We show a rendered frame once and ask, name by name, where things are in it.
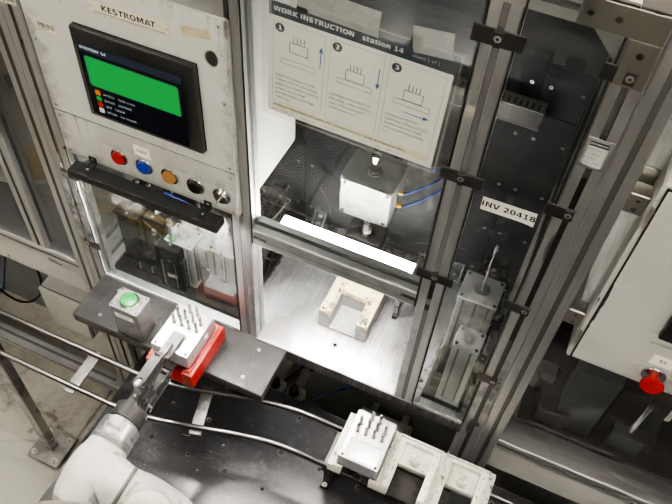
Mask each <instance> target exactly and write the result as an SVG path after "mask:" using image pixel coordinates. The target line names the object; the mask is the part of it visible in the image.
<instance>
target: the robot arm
mask: <svg viewBox="0 0 672 504"><path fill-rule="evenodd" d="M184 337H185V335H184V334H182V333H180V332H177V331H175V330H173V332H172V333H171V335H170V336H169V338H168V339H167V340H166V342H165V343H164V345H163V346H162V348H161V349H160V351H156V350H155V351H154V352H153V353H152V355H151V356H150V358H149V359H148V361H147V362H146V363H145V365H144V366H143V368H142V369H141V371H140V372H139V374H138V375H137V376H136V377H135V378H134V379H133V380H132V382H131V385H132V386H134V389H133V390H132V392H131V394H130V396H129V398H128V399H126V400H124V399H122V400H119V401H118V402H117V404H116V405H115V407H114V408H113V410H112V411H111V412H110V414H106V415H104V417H103V418H102V420H101V421H100V422H99V424H98V425H97V427H96V428H95V430H93V432H92V434H91V435H90V436H89V438H88V439H87V440H86V441H85V442H84V443H82V444H81V445H80V446H79V447H78V448H77V449H76V451H75V452H74V453H73V454H72V456H71V457H70V459H69V460H68V462H67V463H66V465H65V467H64V468H63V470H62V472H61V474H60V476H59V478H58V480H57V482H56V485H55V488H54V491H53V497H52V500H50V501H40V502H35V503H32V504H192V502H191V501H190V500H189V499H188V498H187V497H186V496H185V495H184V494H183V493H182V492H180V491H179V490H178V489H176V488H175V487H173V486H171V485H170V484H168V483H167V482H165V481H163V480H161V479H160V478H158V477H156V476H154V475H152V474H150V473H147V472H144V471H142V470H140V469H138V468H137V467H135V466H134V465H133V464H131V463H130V462H129V461H128V460H127V459H126V457H127V456H128V455H129V453H130V451H131V449H132V448H133V446H134V445H135V444H136V442H137V440H138V439H139V437H140V433H139V431H140V430H141V428H142V427H143V425H144V424H145V422H146V421H147V419H148V416H147V414H146V413H148V414H150V413H151V411H152V409H153V407H154V405H155V404H156V402H157V401H158V399H159V398H160V396H161V395H162V393H163V392H164V390H165V389H166V387H167V386H168V384H169V382H170V381H171V377H170V376H171V374H172V372H171V371H173V370H174V369H175V367H176V366H177V364H176V363H174V362H172V361H170V358H171V357H172V355H173V354H174V352H175V351H176V349H177V348H178V346H179V345H180V343H181V342H182V340H183V339H184ZM167 359H168V360H167ZM162 367H163V368H162ZM145 384H146V385H145Z"/></svg>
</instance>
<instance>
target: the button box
mask: <svg viewBox="0 0 672 504"><path fill-rule="evenodd" d="M129 292H131V293H134V294H135V295H136V296H137V299H138V301H137V303H136V305H134V306H133V307H129V308H127V307H123V306H122V305H121V303H120V298H121V296H122V295H123V294H125V293H129ZM109 306H110V307H111V310H112V313H113V317H114V320H115V323H116V326H117V331H119V332H122V333H124V334H126V335H128V336H131V337H133V338H135V339H138V340H140V341H142V342H144V341H145V340H146V338H147V337H148V335H149V334H150V333H151V331H152V330H153V329H154V327H155V326H156V323H155V321H154V317H153V313H152V309H151V305H150V299H149V298H148V297H145V296H143V295H141V294H138V293H136V292H133V291H131V290H129V289H126V288H124V287H123V288H121V289H120V291H119V292H118V293H117V294H116V296H115V297H114V298H113V299H112V301H111V302H110V303H109Z"/></svg>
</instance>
